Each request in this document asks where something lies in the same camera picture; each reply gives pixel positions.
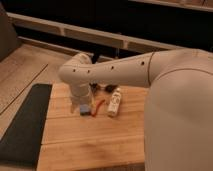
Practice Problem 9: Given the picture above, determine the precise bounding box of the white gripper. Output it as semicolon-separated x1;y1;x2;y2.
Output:
69;83;92;113

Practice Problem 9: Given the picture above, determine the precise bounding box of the white plastic bottle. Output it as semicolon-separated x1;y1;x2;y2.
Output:
107;88;122;117

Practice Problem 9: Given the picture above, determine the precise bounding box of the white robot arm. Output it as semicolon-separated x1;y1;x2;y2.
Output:
59;48;213;171

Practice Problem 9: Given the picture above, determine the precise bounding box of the dark ceramic bowl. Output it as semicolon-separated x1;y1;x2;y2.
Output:
90;83;117;93

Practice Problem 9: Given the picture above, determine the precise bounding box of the blue sponge block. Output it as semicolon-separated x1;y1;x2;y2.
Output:
80;105;91;116

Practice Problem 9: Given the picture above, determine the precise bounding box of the dark green floor mat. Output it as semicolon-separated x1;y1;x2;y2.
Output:
0;84;52;166

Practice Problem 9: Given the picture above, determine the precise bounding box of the grey chair corner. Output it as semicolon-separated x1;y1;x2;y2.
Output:
0;2;21;62

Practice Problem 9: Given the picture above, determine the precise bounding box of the black post under shelf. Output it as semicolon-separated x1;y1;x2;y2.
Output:
91;51;101;64

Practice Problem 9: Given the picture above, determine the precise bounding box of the white shelf rail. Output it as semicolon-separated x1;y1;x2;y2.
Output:
7;12;181;53

